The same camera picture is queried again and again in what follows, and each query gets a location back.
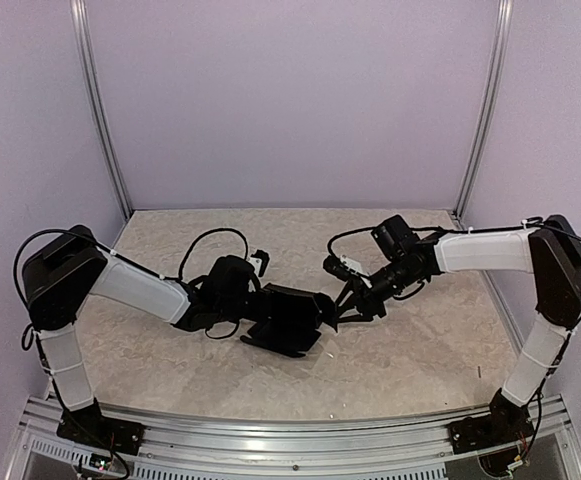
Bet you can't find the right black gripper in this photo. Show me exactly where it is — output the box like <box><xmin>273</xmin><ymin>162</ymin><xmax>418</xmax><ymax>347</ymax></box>
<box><xmin>331</xmin><ymin>255</ymin><xmax>422</xmax><ymax>324</ymax></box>

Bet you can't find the vertical aluminium post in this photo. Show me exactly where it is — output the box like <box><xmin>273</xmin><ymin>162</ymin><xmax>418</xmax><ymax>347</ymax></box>
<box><xmin>453</xmin><ymin>0</ymin><xmax>514</xmax><ymax>221</ymax></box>
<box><xmin>70</xmin><ymin>0</ymin><xmax>134</xmax><ymax>221</ymax></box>

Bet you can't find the front aluminium frame rail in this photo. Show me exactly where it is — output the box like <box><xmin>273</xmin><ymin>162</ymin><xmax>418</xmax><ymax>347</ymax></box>
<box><xmin>1</xmin><ymin>396</ymin><xmax>581</xmax><ymax>479</ymax></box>

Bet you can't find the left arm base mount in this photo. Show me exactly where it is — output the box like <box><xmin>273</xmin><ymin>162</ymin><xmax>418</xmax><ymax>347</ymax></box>
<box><xmin>56</xmin><ymin>400</ymin><xmax>145</xmax><ymax>455</ymax></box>

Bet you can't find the small circuit board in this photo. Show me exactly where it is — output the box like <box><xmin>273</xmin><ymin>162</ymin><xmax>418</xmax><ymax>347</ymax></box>
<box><xmin>74</xmin><ymin>453</ymin><xmax>123</xmax><ymax>474</ymax></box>

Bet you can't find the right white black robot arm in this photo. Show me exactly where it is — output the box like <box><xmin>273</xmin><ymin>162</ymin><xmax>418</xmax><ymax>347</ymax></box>
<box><xmin>323</xmin><ymin>214</ymin><xmax>581</xmax><ymax>444</ymax></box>

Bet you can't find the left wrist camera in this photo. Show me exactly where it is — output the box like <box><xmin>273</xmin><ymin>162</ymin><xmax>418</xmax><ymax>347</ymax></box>
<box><xmin>247</xmin><ymin>249</ymin><xmax>270</xmax><ymax>278</ymax></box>

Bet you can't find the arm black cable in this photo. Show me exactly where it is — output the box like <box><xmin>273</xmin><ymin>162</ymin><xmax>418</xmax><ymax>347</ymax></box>
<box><xmin>177</xmin><ymin>227</ymin><xmax>250</xmax><ymax>284</ymax></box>
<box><xmin>325</xmin><ymin>227</ymin><xmax>446</xmax><ymax>259</ymax></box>

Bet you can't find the left vertical aluminium post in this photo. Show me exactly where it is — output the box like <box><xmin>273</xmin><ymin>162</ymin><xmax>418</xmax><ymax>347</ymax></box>
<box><xmin>70</xmin><ymin>0</ymin><xmax>134</xmax><ymax>221</ymax></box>

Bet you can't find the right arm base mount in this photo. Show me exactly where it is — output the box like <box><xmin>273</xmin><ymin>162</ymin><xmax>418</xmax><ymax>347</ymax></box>
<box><xmin>447</xmin><ymin>389</ymin><xmax>534</xmax><ymax>454</ymax></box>

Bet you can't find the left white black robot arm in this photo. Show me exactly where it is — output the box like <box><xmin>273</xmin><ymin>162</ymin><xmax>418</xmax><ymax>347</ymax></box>
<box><xmin>13</xmin><ymin>225</ymin><xmax>269</xmax><ymax>445</ymax></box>

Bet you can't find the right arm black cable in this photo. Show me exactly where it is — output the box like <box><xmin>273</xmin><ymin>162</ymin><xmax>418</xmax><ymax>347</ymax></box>
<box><xmin>325</xmin><ymin>227</ymin><xmax>446</xmax><ymax>259</ymax></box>

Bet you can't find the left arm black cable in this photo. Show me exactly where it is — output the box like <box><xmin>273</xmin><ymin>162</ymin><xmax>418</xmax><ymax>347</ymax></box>
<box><xmin>177</xmin><ymin>227</ymin><xmax>250</xmax><ymax>284</ymax></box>

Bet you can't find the right vertical aluminium post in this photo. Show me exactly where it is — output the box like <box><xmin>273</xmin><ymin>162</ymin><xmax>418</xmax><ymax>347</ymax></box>
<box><xmin>453</xmin><ymin>0</ymin><xmax>514</xmax><ymax>221</ymax></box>

